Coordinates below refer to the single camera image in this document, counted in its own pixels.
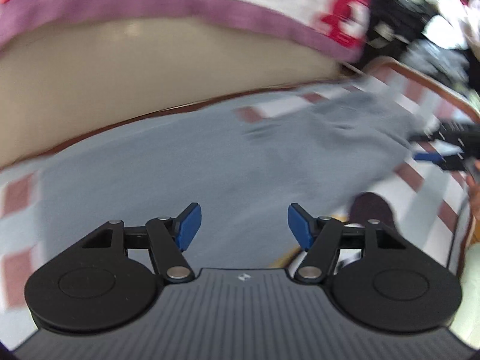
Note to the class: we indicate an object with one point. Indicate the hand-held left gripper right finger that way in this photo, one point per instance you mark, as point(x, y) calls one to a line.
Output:
point(300, 227)

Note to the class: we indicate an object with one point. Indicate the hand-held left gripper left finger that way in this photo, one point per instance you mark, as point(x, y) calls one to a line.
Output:
point(189, 227)

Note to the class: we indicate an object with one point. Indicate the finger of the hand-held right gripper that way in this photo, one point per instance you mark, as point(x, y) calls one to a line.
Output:
point(427, 156)
point(431, 135)

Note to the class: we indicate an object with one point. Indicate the grey sweatpants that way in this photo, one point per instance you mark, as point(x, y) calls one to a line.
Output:
point(225, 176)

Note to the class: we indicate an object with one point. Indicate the dark clothes pile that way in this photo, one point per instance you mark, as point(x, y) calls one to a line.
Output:
point(405, 26)

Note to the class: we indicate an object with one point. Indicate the person's right hand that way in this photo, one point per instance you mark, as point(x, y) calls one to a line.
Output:
point(474, 187)

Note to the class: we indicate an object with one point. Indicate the dark maroon cloth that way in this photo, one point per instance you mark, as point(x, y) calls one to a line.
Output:
point(371, 208)

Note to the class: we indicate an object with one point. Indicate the light green cloth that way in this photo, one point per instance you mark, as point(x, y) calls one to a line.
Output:
point(470, 270)

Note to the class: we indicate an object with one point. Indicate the checked rug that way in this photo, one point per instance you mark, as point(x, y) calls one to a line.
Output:
point(22, 228)

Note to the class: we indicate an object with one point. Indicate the red printed quilt purple ruffle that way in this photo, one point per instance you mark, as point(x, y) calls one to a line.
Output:
point(187, 3)

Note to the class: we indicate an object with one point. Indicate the beige bed frame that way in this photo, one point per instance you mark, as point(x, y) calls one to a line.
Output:
point(112, 75)

